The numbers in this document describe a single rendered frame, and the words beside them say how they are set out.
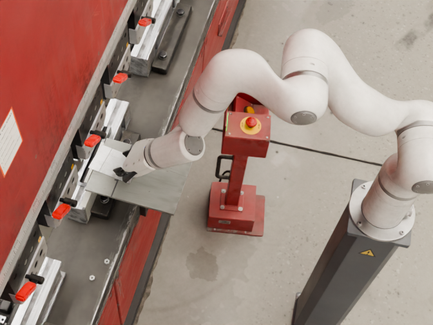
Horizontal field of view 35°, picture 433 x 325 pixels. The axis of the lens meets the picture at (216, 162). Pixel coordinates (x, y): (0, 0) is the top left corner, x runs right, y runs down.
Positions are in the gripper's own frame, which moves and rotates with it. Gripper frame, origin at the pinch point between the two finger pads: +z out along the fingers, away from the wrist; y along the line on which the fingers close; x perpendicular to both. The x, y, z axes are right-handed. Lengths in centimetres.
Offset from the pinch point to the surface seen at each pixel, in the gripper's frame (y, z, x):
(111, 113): -17.0, 12.9, -6.3
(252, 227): -44, 56, 92
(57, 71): 15, -41, -41
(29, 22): 21, -57, -53
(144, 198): 6.6, -3.6, 8.7
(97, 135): 7.6, -17.1, -17.6
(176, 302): 0, 68, 79
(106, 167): 2.0, 5.2, -2.1
